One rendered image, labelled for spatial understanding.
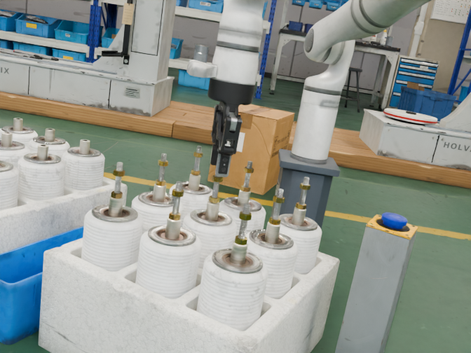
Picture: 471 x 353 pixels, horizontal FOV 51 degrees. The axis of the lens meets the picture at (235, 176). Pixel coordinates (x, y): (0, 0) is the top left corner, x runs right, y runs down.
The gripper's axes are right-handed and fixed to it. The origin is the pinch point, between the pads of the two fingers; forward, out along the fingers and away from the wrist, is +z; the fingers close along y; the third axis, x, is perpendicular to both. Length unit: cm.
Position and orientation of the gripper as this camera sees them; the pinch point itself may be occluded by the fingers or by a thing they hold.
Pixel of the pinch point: (219, 163)
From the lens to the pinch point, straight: 85.4
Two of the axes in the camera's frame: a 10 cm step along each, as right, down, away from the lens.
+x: -9.7, -1.1, -2.0
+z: -1.6, 9.5, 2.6
